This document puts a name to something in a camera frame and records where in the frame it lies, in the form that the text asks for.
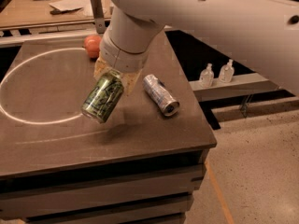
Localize dark wooden table cabinet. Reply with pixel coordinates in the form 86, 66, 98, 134
0, 35, 216, 224

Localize white paper sheets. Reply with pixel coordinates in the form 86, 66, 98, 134
50, 0, 93, 17

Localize clear sanitizer bottle left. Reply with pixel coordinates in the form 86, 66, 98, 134
199, 63, 214, 88

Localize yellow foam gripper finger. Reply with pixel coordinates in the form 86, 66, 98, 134
121, 70, 141, 95
93, 56, 112, 80

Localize wooden workbench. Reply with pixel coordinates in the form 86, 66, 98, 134
0, 0, 111, 31

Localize silver blue can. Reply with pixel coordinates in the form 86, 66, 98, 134
143, 74, 179, 117

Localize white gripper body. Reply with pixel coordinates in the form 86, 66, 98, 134
100, 29, 150, 73

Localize red apple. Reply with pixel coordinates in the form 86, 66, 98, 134
83, 35, 101, 59

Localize metal bracket post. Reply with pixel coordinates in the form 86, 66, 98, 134
90, 0, 107, 34

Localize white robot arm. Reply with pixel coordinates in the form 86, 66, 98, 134
100, 0, 299, 96

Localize clear sanitizer bottle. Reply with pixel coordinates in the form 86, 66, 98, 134
219, 59, 235, 83
199, 63, 214, 88

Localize clear sanitizer bottle right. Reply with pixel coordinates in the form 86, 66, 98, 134
219, 59, 235, 83

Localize green soda can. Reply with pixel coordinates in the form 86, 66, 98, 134
81, 70, 124, 123

